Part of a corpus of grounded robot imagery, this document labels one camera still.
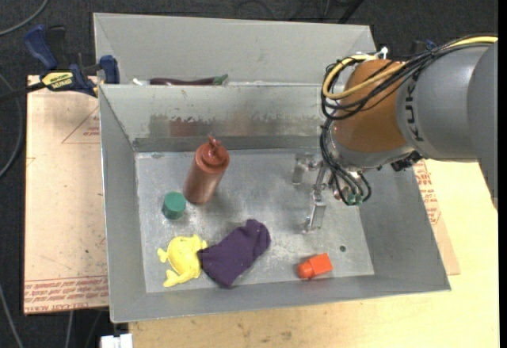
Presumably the grey metal bin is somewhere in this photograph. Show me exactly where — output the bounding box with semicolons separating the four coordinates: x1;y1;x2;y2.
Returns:
93;12;452;324

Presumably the yellow toy animal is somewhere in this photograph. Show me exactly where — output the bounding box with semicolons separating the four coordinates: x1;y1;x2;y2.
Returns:
156;234;208;289

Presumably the red-brown squeeze bottle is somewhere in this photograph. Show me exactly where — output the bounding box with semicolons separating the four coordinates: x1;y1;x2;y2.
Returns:
182;134;231;205

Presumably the brown cardboard board red print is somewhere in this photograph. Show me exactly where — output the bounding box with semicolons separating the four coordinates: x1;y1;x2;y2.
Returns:
23;75;462;316

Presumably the purple cloth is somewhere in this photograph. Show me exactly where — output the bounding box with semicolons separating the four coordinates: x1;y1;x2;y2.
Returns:
196;218;273;289

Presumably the orange block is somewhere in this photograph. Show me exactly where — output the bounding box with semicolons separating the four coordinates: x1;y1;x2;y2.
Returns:
296;252;334;281

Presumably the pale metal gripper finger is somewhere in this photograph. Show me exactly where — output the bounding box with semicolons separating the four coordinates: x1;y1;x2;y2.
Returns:
292;152;318;186
302;194;328;235

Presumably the green round cup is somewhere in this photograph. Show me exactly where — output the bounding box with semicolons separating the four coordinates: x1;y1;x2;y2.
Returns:
161;191;188;221

